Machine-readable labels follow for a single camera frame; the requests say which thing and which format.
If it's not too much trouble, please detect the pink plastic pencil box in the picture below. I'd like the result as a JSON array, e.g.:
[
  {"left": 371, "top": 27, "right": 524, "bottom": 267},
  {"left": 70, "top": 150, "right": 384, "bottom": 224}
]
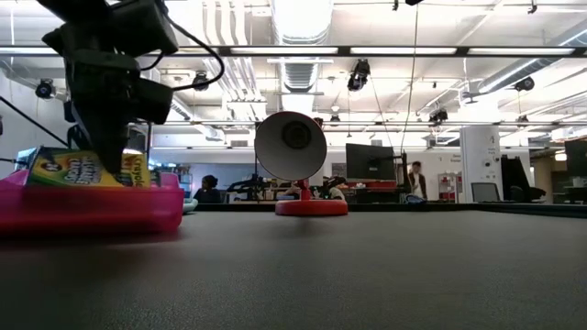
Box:
[{"left": 0, "top": 169, "right": 185, "bottom": 237}]

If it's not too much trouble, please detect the small desk monitor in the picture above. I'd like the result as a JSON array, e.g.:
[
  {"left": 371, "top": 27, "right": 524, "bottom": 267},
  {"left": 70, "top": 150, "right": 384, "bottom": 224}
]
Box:
[{"left": 15, "top": 146, "right": 34, "bottom": 170}]

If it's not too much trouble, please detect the red desk lamp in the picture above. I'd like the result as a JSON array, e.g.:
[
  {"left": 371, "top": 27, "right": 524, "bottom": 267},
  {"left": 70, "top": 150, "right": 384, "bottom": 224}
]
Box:
[{"left": 253, "top": 110, "right": 349, "bottom": 217}]

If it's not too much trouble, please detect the white pillar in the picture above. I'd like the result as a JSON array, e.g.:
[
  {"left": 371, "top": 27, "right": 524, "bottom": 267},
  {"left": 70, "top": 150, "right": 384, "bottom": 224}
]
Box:
[{"left": 459, "top": 98, "right": 504, "bottom": 204}]

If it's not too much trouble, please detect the white rectangular air duct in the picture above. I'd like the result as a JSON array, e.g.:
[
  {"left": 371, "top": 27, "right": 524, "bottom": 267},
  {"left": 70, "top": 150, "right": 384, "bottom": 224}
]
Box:
[{"left": 169, "top": 98, "right": 226, "bottom": 141}]

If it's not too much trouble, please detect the silver ceiling duct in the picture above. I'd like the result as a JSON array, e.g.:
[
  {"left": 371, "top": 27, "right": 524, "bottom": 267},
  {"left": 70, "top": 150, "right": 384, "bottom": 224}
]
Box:
[{"left": 269, "top": 0, "right": 334, "bottom": 95}]

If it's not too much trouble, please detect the grey office chair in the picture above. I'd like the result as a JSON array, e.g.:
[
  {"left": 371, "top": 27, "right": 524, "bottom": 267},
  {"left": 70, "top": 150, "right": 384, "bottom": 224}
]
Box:
[{"left": 471, "top": 181, "right": 503, "bottom": 204}]

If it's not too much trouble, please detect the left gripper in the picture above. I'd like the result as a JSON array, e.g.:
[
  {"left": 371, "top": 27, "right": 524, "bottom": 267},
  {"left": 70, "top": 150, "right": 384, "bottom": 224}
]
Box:
[{"left": 63, "top": 48, "right": 141, "bottom": 176}]

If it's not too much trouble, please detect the black overhead crossbar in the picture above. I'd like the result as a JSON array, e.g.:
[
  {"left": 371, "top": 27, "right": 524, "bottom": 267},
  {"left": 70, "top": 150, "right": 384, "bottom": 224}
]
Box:
[{"left": 0, "top": 44, "right": 587, "bottom": 59}]

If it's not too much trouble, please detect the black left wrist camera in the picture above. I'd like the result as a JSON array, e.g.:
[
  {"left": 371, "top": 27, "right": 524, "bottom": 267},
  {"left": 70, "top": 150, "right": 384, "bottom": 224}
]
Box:
[{"left": 135, "top": 76, "right": 174, "bottom": 126}]

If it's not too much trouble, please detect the person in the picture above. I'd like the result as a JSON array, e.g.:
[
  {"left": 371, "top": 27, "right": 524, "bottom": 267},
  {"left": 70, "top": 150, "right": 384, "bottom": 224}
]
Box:
[
  {"left": 407, "top": 159, "right": 428, "bottom": 202},
  {"left": 193, "top": 173, "right": 224, "bottom": 204},
  {"left": 320, "top": 176, "right": 349, "bottom": 202}
]

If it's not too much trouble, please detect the yellow green crayon box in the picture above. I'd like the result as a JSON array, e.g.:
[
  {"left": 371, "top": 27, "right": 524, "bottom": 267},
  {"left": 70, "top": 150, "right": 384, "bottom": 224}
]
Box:
[{"left": 26, "top": 145, "right": 153, "bottom": 189}]

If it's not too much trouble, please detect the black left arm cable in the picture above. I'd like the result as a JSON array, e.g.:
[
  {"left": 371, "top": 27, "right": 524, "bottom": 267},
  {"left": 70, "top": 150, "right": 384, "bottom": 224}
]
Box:
[{"left": 158, "top": 13, "right": 227, "bottom": 92}]

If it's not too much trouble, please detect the black monitor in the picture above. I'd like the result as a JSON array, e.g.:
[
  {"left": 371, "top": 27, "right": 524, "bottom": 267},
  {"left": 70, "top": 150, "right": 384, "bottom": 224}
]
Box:
[
  {"left": 344, "top": 142, "right": 397, "bottom": 182},
  {"left": 561, "top": 139, "right": 587, "bottom": 179}
]

